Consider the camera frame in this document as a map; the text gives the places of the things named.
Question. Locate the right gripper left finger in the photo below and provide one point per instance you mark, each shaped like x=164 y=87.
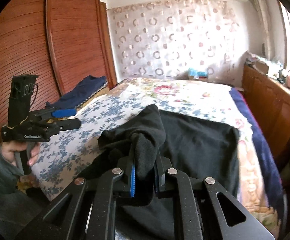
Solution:
x=85 y=209

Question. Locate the wooden wardrobe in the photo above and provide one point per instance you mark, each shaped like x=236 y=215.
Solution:
x=60 y=41

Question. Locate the blue floral bed sheet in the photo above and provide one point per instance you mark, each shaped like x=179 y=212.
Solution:
x=68 y=153

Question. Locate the folded navy blue garment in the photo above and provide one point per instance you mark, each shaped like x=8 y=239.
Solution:
x=83 y=90

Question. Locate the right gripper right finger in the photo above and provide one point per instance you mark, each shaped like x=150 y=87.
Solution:
x=203 y=208

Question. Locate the person's left hand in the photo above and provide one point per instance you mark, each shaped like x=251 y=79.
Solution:
x=8 y=149

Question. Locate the dark blue blanket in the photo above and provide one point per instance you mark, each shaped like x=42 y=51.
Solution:
x=270 y=174

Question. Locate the pink floral quilt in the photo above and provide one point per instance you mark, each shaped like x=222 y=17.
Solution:
x=210 y=101

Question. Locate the wooden sideboard cabinet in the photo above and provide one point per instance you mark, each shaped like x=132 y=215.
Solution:
x=270 y=105

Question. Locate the tissue box with blue bag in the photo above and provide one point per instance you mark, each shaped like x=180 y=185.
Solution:
x=194 y=74

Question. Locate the folded circle trimmed dark garment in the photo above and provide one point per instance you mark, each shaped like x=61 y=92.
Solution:
x=101 y=91

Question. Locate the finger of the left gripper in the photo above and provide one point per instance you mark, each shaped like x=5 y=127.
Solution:
x=65 y=125
x=53 y=113

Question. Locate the circle patterned curtain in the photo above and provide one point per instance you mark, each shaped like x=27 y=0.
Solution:
x=164 y=39

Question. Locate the black t-shirt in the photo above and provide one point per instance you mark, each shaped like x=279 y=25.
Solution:
x=197 y=147

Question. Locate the cardboard box on sideboard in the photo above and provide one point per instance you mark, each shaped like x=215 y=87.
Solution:
x=261 y=67

